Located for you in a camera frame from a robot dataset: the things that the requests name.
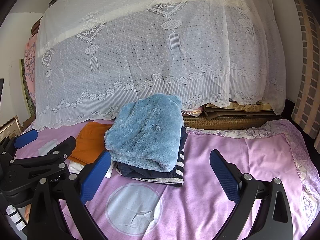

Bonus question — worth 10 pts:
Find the white folded garment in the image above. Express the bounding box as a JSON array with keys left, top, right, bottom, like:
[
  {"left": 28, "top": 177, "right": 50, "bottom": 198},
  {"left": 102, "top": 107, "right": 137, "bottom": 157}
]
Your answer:
[{"left": 68, "top": 161, "right": 116, "bottom": 178}]

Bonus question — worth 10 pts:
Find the pink purple floral bedspread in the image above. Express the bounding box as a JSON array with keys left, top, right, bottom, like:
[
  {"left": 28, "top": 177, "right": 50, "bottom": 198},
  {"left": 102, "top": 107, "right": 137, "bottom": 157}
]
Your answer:
[{"left": 15, "top": 118, "right": 320, "bottom": 240}]

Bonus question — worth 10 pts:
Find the white lace cover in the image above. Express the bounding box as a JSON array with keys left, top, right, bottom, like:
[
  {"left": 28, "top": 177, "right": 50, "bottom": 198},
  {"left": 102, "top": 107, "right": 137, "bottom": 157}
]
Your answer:
[{"left": 34, "top": 0, "right": 286, "bottom": 129}]

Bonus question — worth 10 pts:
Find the navy striped folded garment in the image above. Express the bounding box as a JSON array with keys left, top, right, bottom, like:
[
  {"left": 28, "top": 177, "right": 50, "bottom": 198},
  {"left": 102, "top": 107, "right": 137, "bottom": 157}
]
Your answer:
[{"left": 116, "top": 127, "right": 188, "bottom": 187}]

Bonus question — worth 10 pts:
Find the brown checked curtain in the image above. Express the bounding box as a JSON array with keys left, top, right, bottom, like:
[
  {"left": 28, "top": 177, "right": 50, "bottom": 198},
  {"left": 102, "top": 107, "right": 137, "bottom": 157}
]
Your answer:
[{"left": 292, "top": 0, "right": 319, "bottom": 139}]

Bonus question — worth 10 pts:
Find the woven straw mat stack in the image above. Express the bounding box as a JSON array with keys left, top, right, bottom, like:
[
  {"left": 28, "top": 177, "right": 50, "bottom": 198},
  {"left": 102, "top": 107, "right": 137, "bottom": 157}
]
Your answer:
[{"left": 183, "top": 102, "right": 281, "bottom": 130}]

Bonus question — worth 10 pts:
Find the orange folded garment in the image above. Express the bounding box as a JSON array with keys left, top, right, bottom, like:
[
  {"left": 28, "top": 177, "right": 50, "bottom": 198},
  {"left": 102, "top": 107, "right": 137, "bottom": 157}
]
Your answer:
[{"left": 68, "top": 122, "right": 112, "bottom": 165}]

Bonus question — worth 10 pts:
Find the blue fleece baby garment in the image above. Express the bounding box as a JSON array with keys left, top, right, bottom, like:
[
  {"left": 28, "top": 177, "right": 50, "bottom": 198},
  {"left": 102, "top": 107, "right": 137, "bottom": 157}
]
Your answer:
[{"left": 104, "top": 94, "right": 184, "bottom": 172}]

